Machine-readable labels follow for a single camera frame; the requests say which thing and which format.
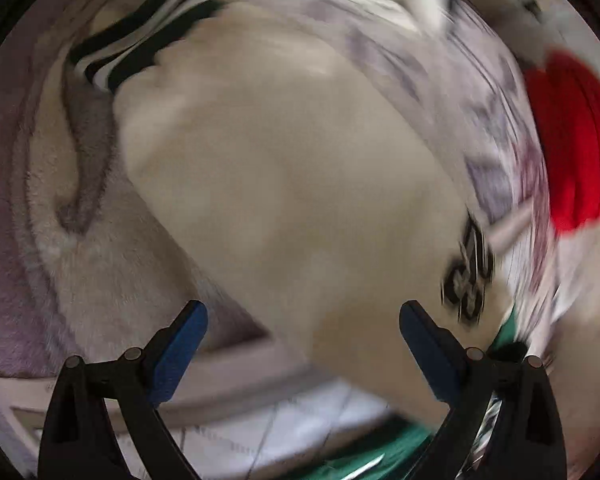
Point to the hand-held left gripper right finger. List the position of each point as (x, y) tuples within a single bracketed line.
[(427, 355)]

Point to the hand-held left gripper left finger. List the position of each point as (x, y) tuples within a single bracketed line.
[(180, 355)]

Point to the green and cream varsity jacket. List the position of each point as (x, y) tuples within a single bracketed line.
[(280, 185)]

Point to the floral blanket with purple border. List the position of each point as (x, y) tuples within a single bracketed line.
[(80, 270)]

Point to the red cloth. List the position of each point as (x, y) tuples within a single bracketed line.
[(575, 150)]

